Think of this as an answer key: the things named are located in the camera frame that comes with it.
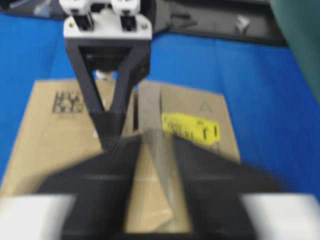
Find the brown cardboard box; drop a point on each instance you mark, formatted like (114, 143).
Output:
(56, 132)

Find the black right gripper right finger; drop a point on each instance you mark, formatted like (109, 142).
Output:
(231, 201)

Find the yellow sticker label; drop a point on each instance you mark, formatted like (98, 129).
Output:
(192, 128)

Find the blue table cloth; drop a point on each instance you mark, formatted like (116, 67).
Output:
(274, 114)

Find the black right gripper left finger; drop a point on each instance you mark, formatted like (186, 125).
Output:
(102, 186)

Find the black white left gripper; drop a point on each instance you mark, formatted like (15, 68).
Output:
(108, 35)

